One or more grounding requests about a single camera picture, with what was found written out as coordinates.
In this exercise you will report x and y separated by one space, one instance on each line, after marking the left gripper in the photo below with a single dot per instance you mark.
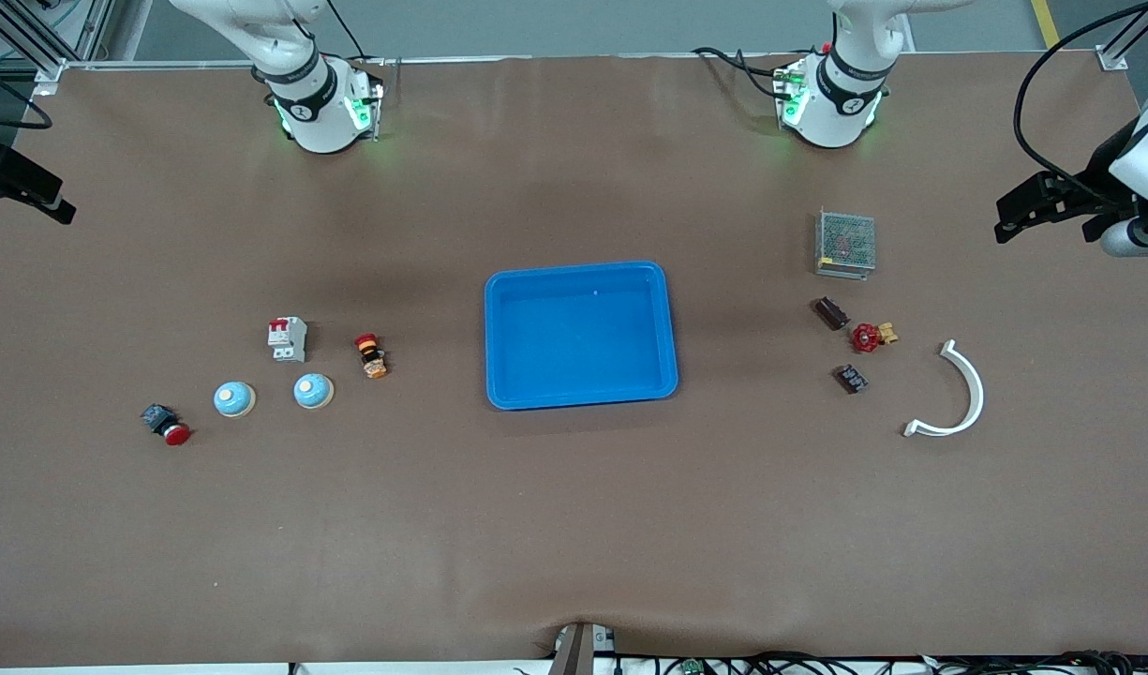
1092 183

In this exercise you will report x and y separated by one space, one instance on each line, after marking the blue service bell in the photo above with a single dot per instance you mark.
313 391
233 399

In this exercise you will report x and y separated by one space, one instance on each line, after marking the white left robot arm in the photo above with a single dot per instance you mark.
831 117

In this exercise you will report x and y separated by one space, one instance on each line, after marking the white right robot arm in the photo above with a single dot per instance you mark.
311 112

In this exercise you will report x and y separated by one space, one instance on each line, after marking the blue plastic tray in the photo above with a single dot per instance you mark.
574 337

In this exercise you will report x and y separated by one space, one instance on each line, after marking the metal mesh power supply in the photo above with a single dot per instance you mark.
845 244

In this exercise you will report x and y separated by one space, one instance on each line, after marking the brass valve red handwheel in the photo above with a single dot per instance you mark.
866 337

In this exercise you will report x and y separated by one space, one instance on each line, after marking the red mushroom push button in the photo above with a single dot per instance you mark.
166 424

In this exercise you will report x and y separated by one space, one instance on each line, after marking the red yellow emergency button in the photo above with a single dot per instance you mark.
371 356

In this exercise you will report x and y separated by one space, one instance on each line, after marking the brown table mat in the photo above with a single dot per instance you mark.
574 516

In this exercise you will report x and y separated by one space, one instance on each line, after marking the aluminium frame post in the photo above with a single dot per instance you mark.
30 52
1112 58

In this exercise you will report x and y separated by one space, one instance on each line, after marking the white curved plastic bracket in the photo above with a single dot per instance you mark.
978 389

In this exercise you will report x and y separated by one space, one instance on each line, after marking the white circuit breaker red switch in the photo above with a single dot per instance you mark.
288 339

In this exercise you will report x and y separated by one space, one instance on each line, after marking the aluminium table edge rail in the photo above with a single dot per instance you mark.
583 57

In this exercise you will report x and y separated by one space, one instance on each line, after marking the grey metal bracket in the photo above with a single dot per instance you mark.
581 647

